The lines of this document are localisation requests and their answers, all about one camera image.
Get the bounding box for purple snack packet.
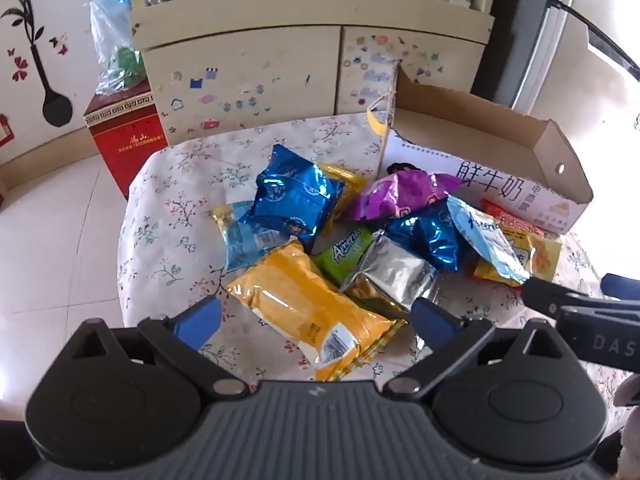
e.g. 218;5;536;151
341;161;466;224

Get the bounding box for green snack packet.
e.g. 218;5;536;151
312;224;375;288

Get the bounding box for light blue yellow snack packet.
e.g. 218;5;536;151
211;200;283;275

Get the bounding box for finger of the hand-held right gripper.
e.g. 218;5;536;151
602;273;640;301
520;276;626;318

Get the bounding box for red noodle snack packet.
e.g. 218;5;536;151
480;199;548;241

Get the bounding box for silver foil snack packet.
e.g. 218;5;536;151
340;230;440;317

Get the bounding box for floral tablecloth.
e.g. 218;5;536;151
116;112;631;411

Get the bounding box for small yellow snack packet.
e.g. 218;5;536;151
320;161;369;221

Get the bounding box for clear plastic bag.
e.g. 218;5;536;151
89;0;150;98

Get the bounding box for orange yellow snack packet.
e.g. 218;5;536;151
472;230;563;282

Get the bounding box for red carton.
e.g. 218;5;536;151
82;79;169;199

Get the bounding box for blue foil snack packet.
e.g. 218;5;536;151
248;144;347;253
384;204;473;274

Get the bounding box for beige cabinet with stickers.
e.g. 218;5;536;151
125;0;496;148

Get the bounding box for black vase wall sticker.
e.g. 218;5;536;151
0;0;75;128

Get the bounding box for dark door frame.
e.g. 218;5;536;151
472;0;581;107

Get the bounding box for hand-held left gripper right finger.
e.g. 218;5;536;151
382;296;568;401

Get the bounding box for pale blue white snack packet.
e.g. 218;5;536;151
444;195;532;287

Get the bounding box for cardboard box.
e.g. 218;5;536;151
366;62;595;237

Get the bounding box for large yellow snack packet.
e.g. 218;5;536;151
224;239;408;385

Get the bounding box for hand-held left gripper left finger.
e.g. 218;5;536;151
65;296;248;401

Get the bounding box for person's right hand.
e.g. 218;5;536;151
614;375;640;480

